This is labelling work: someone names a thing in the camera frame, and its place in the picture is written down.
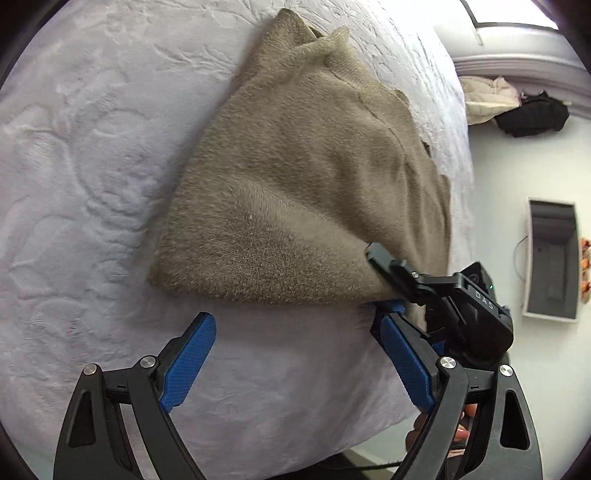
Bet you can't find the right hand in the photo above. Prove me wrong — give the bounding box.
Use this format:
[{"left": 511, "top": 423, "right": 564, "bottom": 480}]
[{"left": 405, "top": 404, "right": 478, "bottom": 458}]

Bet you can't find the grey open box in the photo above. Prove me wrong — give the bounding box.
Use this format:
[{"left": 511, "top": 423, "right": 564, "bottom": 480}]
[{"left": 523, "top": 198, "right": 581, "bottom": 323}]

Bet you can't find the black clothing heap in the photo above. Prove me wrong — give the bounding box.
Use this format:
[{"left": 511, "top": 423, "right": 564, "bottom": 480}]
[{"left": 494, "top": 91, "right": 570, "bottom": 138}]

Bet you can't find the brown knit sweater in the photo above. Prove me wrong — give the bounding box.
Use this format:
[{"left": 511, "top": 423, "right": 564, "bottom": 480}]
[{"left": 148, "top": 9, "right": 452, "bottom": 305}]

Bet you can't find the cream puffer jacket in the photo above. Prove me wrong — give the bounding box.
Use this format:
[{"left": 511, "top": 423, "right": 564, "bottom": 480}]
[{"left": 459, "top": 76, "right": 521, "bottom": 126}]

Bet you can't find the lavender embossed bedspread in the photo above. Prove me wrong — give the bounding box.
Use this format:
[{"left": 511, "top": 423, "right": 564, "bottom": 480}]
[{"left": 0, "top": 0, "right": 477, "bottom": 480}]

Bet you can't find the black cable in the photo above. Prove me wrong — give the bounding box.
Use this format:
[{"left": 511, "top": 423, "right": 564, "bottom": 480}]
[{"left": 355, "top": 458, "right": 406, "bottom": 474}]

